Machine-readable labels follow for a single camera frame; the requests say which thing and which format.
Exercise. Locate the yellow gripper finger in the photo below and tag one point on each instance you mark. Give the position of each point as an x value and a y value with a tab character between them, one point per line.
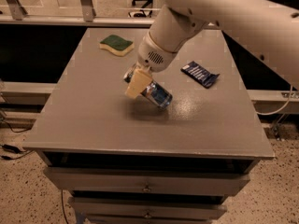
138	79

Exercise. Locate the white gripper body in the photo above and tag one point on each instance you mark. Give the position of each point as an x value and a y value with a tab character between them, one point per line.
154	55

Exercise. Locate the blue silver redbull can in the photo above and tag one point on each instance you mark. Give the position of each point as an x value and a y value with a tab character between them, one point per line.
158	95

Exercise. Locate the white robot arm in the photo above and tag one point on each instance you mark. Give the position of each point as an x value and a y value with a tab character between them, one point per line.
267	30

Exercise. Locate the green yellow sponge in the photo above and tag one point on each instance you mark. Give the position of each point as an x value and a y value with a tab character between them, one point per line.
117	45

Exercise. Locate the blue snack wrapper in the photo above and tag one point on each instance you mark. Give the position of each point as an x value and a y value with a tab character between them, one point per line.
199	74

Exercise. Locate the grey drawer cabinet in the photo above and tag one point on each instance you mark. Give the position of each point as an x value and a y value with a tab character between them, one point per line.
89	123

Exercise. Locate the top grey drawer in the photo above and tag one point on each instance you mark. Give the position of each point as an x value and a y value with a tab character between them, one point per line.
150	182

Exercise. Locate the grey drawer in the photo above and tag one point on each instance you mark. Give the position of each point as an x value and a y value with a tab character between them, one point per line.
150	182
146	209

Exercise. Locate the lower grey drawer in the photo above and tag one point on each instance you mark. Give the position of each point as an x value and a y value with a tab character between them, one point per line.
146	209

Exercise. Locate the metal railing frame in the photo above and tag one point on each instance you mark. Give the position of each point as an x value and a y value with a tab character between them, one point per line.
96	13

